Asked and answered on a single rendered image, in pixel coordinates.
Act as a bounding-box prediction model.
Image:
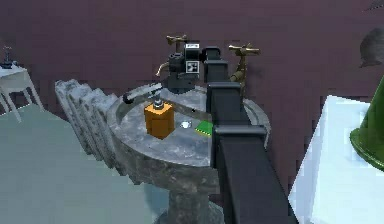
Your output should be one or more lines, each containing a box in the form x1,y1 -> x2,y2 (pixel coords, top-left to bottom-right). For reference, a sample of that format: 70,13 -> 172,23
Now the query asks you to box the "green sponge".
194,120 -> 214,138

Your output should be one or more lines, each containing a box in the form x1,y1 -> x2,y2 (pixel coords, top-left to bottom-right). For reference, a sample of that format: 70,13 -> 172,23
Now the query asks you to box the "grey stone pedestal sink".
54,79 -> 272,224

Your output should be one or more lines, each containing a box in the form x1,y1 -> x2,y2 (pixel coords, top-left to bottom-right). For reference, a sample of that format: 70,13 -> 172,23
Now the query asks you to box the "white cabinet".
288,95 -> 384,224

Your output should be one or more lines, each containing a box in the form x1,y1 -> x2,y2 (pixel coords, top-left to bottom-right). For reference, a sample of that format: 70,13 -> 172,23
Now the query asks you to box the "brass tap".
155,34 -> 188,77
228,43 -> 262,98

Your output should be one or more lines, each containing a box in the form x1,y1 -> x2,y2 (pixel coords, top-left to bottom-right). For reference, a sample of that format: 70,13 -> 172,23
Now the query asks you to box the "white side table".
0,63 -> 45,124

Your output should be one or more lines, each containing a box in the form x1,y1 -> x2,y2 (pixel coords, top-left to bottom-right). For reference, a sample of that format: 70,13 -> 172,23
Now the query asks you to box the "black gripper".
122,51 -> 196,104

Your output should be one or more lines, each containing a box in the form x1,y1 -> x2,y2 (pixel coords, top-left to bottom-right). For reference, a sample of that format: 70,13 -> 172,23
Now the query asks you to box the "orange soap dispenser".
143,93 -> 176,140

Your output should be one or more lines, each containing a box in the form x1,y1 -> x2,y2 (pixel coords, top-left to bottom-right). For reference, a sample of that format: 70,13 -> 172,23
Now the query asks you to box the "green glass object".
349,75 -> 384,173

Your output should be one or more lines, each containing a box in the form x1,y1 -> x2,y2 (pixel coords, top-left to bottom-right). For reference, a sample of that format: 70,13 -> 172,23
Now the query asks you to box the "dark small object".
0,45 -> 18,70

